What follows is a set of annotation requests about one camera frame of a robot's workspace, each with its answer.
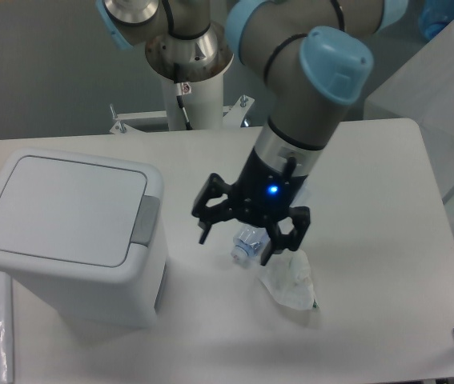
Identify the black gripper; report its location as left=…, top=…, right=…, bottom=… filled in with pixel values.
left=191, top=150, right=311, bottom=266

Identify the white pedestal base frame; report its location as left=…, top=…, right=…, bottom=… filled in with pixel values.
left=109, top=94, right=255, bottom=134

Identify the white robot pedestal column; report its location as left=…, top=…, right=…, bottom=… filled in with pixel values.
left=160, top=74, right=223, bottom=126

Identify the black cable on pedestal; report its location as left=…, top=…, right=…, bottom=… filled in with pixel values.
left=172, top=62, right=194, bottom=131

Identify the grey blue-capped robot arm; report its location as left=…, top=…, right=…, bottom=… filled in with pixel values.
left=96, top=1, right=408, bottom=264

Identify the white push-lid trash can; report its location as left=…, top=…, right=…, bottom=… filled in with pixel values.
left=0, top=147, right=168, bottom=328

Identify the translucent plastic box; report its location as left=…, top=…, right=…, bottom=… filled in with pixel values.
left=364, top=21, right=454, bottom=237

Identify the crumpled white paper wrapper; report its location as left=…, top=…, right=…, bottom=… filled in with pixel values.
left=258, top=250, right=318, bottom=311

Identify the crushed clear plastic bottle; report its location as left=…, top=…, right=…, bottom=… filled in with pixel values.
left=230, top=183, right=311, bottom=266

